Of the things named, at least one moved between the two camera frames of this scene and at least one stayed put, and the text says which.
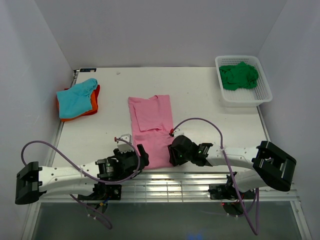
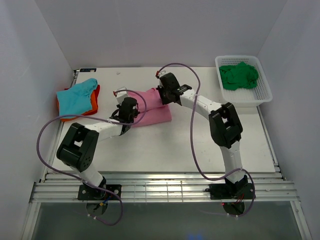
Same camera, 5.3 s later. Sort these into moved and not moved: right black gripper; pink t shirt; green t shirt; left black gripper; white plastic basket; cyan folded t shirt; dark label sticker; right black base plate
Moved: left black gripper; pink t shirt; right black gripper
Not moved: right black base plate; green t shirt; dark label sticker; cyan folded t shirt; white plastic basket
